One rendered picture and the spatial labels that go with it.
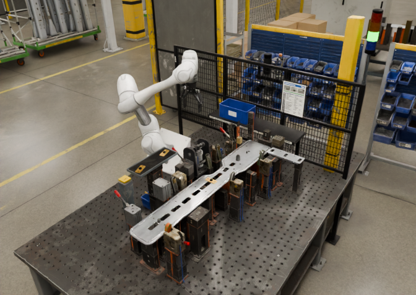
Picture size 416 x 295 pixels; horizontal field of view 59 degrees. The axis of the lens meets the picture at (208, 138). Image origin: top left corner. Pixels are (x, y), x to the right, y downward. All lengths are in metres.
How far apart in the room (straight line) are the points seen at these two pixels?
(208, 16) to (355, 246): 3.11
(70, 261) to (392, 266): 2.63
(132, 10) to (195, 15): 5.33
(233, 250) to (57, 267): 1.14
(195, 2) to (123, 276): 3.51
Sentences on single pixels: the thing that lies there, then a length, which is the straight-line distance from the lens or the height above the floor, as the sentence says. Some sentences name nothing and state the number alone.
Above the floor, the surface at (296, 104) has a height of 1.26.
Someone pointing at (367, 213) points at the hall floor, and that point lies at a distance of 4.20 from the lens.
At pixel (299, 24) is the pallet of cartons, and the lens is 7.26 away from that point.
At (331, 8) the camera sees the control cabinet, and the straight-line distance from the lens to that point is 9.29.
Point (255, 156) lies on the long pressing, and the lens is 2.95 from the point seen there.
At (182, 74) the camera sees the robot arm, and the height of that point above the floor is 1.80.
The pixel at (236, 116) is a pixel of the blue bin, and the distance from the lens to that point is 3.37.
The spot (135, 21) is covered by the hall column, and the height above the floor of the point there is 0.50.
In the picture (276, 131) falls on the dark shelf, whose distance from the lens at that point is 3.27.
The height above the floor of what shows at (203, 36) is 1.34.
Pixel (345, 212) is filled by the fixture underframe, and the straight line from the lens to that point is 4.05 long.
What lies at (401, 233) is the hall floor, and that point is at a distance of 4.09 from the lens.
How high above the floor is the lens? 2.57
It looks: 30 degrees down
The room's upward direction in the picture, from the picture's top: 1 degrees counter-clockwise
